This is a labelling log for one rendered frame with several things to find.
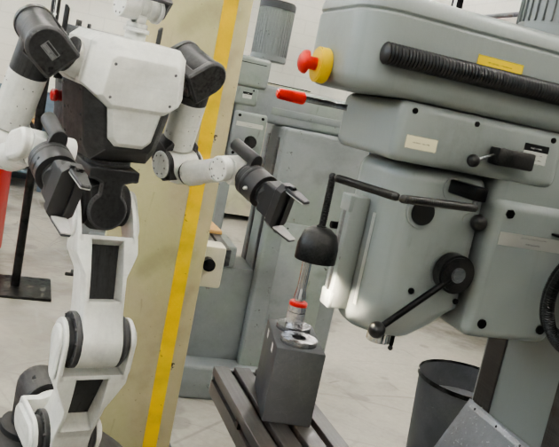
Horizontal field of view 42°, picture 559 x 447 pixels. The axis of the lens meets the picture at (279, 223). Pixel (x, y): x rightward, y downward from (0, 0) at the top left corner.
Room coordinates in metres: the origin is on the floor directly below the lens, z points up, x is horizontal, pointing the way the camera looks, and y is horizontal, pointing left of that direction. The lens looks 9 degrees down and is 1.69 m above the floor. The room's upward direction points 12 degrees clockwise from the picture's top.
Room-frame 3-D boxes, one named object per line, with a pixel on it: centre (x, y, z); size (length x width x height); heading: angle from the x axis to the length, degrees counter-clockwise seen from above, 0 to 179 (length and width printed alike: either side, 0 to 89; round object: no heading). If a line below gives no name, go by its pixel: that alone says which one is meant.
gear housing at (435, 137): (1.35, -0.27, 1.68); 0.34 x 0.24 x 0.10; 110
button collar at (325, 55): (1.26, -0.01, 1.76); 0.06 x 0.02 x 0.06; 20
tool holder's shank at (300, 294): (1.78, -0.09, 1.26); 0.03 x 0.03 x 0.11
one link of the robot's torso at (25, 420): (1.89, 0.50, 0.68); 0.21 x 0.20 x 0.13; 33
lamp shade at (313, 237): (1.23, -0.07, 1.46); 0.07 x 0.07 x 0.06
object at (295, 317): (1.78, -0.09, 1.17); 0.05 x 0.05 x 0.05
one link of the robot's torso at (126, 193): (1.86, 0.47, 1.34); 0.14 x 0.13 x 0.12; 123
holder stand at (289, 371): (1.73, -0.10, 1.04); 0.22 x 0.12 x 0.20; 8
